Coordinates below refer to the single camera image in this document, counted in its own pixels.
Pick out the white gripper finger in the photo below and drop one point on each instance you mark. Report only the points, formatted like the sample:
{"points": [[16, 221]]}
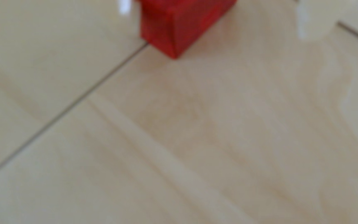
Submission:
{"points": [[317, 17], [124, 6]]}

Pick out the red block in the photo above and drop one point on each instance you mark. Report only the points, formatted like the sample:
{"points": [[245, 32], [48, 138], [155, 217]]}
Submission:
{"points": [[179, 25]]}

